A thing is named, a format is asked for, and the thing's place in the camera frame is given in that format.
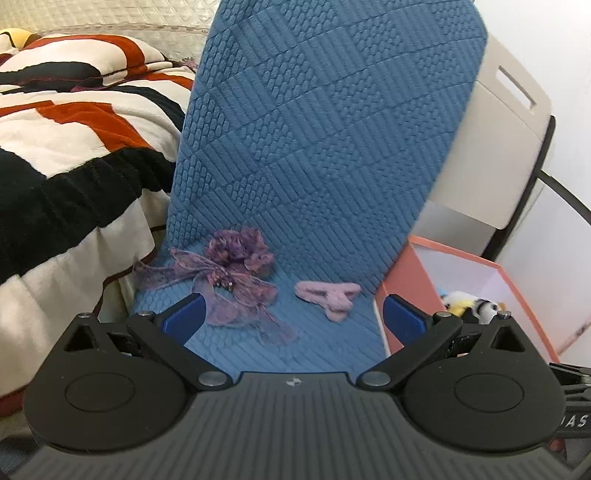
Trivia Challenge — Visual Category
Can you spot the red black striped blanket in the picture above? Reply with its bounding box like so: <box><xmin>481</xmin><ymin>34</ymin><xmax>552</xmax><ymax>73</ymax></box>
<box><xmin>0</xmin><ymin>34</ymin><xmax>200</xmax><ymax>409</ymax></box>

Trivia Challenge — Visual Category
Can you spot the pink cardboard box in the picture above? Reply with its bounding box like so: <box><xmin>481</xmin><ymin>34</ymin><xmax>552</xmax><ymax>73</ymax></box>
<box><xmin>373</xmin><ymin>235</ymin><xmax>560</xmax><ymax>366</ymax></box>

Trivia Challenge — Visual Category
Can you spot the beige folding table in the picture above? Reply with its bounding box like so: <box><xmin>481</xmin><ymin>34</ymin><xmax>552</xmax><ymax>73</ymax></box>
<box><xmin>424</xmin><ymin>34</ymin><xmax>557</xmax><ymax>262</ymax></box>

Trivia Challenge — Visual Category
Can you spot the beige quilted bed cover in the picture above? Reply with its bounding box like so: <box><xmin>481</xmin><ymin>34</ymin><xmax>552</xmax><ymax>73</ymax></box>
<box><xmin>25</xmin><ymin>0</ymin><xmax>223</xmax><ymax>38</ymax></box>

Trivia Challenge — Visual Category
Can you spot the pink fuzzy hair clip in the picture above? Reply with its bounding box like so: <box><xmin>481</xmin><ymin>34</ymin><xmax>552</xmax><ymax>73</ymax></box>
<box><xmin>294</xmin><ymin>280</ymin><xmax>363</xmax><ymax>323</ymax></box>

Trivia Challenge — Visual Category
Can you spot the black curved metal bar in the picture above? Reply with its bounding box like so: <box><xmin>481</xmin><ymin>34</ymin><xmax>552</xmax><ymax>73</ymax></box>
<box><xmin>537</xmin><ymin>168</ymin><xmax>591</xmax><ymax>219</ymax></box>

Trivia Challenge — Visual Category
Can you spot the purple hair bow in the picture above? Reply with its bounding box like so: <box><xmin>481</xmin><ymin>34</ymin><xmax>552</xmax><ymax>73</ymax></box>
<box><xmin>133</xmin><ymin>226</ymin><xmax>299</xmax><ymax>348</ymax></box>

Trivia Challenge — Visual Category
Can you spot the blue textured chair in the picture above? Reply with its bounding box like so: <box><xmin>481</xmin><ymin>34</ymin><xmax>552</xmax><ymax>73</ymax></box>
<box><xmin>131</xmin><ymin>0</ymin><xmax>488</xmax><ymax>374</ymax></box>

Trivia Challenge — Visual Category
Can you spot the black white panda plush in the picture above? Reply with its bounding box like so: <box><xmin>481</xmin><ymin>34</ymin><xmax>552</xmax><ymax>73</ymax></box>
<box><xmin>462</xmin><ymin>299</ymin><xmax>507</xmax><ymax>325</ymax></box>

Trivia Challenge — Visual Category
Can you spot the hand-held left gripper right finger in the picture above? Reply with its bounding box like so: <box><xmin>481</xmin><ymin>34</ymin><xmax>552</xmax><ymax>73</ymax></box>
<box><xmin>355</xmin><ymin>294</ymin><xmax>550</xmax><ymax>391</ymax></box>

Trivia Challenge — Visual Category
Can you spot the white wardrobe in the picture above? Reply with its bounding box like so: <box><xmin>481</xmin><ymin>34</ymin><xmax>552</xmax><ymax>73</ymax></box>
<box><xmin>411</xmin><ymin>0</ymin><xmax>591</xmax><ymax>365</ymax></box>

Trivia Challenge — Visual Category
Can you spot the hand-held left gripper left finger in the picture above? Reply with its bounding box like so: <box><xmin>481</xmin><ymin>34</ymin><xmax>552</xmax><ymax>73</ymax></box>
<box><xmin>45</xmin><ymin>294</ymin><xmax>234</xmax><ymax>391</ymax></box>

